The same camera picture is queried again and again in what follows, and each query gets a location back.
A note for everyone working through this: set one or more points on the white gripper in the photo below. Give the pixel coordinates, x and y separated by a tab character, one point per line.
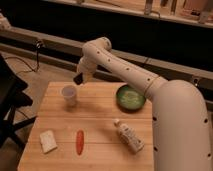
86	67

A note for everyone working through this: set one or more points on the black eraser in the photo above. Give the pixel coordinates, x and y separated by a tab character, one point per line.
78	79

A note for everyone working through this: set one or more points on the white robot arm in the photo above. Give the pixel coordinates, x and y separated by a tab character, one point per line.
181	127

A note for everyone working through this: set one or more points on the green bowl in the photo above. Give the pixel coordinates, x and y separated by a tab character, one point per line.
129	99

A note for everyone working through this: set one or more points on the red carrot toy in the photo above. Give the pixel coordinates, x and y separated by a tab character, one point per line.
80	142

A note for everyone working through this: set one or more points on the white squeeze bottle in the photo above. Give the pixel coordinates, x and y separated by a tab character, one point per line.
128	136

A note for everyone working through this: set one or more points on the black office chair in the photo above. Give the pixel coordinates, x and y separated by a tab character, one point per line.
12	97

